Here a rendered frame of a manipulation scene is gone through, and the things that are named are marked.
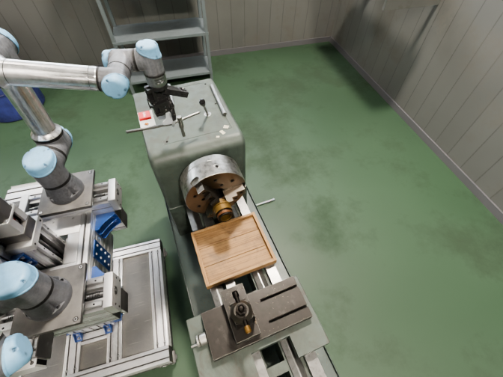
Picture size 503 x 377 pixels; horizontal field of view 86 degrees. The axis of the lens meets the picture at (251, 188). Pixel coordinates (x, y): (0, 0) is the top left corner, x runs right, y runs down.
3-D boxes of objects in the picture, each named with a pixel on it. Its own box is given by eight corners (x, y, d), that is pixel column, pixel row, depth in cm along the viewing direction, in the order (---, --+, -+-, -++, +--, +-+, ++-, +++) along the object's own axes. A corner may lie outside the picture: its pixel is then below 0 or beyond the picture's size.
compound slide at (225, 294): (220, 295, 117) (219, 291, 113) (242, 286, 119) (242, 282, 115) (236, 345, 106) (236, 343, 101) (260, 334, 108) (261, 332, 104)
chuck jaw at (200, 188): (207, 191, 135) (191, 182, 126) (215, 185, 134) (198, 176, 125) (213, 208, 129) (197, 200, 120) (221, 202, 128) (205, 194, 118)
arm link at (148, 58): (133, 38, 94) (159, 37, 95) (142, 68, 103) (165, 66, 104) (131, 48, 90) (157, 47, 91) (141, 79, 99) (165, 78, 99)
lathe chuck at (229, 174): (181, 205, 146) (180, 164, 123) (236, 194, 158) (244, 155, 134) (185, 218, 141) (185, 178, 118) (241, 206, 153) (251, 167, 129)
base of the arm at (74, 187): (46, 208, 120) (31, 194, 112) (52, 182, 129) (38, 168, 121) (82, 200, 122) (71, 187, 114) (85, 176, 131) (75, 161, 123)
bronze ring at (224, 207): (209, 200, 128) (215, 215, 123) (228, 194, 130) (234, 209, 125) (212, 210, 135) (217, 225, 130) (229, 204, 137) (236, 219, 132)
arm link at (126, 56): (96, 61, 88) (132, 59, 89) (102, 44, 95) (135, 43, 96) (106, 83, 94) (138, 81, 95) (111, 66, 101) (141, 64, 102)
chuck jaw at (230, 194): (220, 185, 135) (242, 176, 137) (221, 191, 140) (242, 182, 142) (227, 202, 129) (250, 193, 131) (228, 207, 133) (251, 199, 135)
